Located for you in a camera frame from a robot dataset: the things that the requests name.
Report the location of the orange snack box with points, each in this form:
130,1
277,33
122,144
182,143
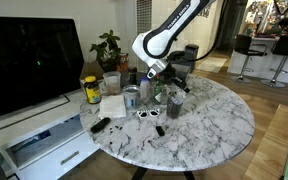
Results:
123,62

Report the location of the brown side table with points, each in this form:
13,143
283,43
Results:
91,70

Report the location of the white framed sunglasses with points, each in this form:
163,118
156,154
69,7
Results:
148,113

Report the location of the grey media device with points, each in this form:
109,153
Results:
44,140

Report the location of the clear cup dark contents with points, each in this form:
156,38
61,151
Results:
174,110

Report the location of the colourful cluttered shelf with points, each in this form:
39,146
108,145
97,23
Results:
260,15

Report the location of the light wooden bench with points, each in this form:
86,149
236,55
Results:
270,146

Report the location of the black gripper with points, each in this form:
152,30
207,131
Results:
173,75

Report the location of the clear cup brown contents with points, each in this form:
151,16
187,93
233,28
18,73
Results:
112,85

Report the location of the clear container with flower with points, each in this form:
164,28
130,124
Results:
158,93

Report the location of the white folded napkin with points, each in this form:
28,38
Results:
112,106

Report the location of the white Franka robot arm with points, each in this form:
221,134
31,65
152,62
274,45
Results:
160,36

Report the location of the scattered dark beans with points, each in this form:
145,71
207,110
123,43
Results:
116,127

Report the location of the clear measuring cup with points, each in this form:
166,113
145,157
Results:
178,96

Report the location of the small black rectangular object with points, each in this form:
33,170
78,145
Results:
160,131

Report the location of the black flat screen television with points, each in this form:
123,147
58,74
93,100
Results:
27,63

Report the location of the black trash can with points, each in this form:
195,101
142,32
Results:
192,51

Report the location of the dark pepper grinder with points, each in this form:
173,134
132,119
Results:
132,76

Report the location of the black oblong remote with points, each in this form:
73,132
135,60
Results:
100,125

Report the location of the white media cabinet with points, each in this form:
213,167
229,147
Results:
47,146

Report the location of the green potted plant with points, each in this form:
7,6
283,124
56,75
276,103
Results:
108,50

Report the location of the wall picture collage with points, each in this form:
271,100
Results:
206,11

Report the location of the vitamin bottle yellow lid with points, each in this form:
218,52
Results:
92,91

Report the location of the white bottle blue cap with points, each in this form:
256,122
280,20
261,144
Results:
144,89

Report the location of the black table base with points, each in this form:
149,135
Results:
139,174

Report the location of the beige floor rug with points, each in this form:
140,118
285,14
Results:
212,64

